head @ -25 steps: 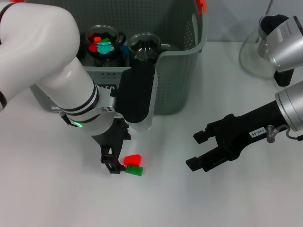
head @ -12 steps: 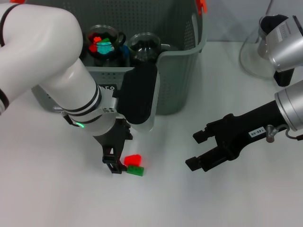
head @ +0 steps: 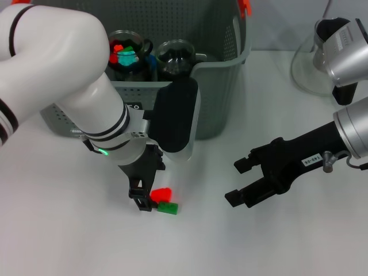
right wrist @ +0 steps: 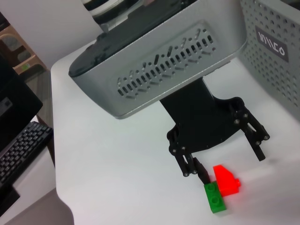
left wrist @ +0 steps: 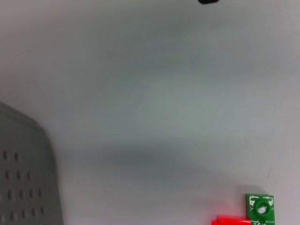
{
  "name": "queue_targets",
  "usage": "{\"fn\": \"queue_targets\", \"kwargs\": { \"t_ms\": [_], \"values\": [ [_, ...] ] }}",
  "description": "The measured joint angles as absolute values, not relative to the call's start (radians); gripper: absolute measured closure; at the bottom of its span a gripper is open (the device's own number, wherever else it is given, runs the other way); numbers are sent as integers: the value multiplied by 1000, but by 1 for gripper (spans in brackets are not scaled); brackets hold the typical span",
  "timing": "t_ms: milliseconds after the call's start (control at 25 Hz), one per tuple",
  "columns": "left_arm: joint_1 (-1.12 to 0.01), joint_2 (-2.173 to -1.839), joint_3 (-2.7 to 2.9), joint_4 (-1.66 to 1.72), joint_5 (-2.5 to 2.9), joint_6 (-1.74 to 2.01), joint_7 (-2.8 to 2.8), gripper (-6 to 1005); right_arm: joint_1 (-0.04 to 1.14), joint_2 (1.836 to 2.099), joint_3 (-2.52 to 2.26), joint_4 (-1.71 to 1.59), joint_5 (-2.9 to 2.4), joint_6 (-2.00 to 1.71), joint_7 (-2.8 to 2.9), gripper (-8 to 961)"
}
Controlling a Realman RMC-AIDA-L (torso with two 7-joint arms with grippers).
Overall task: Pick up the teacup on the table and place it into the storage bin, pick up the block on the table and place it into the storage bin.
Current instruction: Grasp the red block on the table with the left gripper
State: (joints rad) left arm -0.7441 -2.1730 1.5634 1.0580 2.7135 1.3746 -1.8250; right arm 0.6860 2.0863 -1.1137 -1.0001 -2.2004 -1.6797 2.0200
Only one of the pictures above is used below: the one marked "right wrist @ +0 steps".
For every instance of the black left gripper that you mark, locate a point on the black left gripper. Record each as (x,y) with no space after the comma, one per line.
(201,122)

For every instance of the bright red sloped brick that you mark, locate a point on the bright red sloped brick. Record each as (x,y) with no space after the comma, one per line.
(226,180)

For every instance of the green rectangular brick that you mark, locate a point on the green rectangular brick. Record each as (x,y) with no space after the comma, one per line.
(214,199)

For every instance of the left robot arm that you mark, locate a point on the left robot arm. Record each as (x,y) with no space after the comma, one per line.
(105,7)

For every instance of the grey perforated storage basket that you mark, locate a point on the grey perforated storage basket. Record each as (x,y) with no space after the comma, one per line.
(276,58)

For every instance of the black computer keyboard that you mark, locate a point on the black computer keyboard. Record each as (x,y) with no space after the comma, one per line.
(23,150)

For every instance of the black computer monitor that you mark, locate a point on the black computer monitor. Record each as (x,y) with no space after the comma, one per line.
(14,105)

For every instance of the beige wooden chair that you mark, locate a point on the beige wooden chair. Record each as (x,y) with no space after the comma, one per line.
(21,54)

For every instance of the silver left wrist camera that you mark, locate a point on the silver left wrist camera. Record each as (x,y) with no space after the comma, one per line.
(152,58)

